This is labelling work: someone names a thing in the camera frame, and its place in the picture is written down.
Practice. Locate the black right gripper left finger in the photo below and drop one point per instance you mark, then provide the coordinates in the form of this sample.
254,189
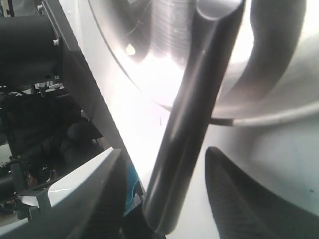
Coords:
93,210

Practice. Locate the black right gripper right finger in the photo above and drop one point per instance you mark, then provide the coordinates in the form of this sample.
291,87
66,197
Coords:
244,209

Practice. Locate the black handled kitchen knife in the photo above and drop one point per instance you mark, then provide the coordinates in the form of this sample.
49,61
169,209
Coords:
189,119

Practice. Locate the round stainless steel plate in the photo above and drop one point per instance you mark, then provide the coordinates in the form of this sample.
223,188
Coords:
267,52

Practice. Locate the black table frame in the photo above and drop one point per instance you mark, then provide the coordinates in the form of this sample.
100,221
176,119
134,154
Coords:
78,79

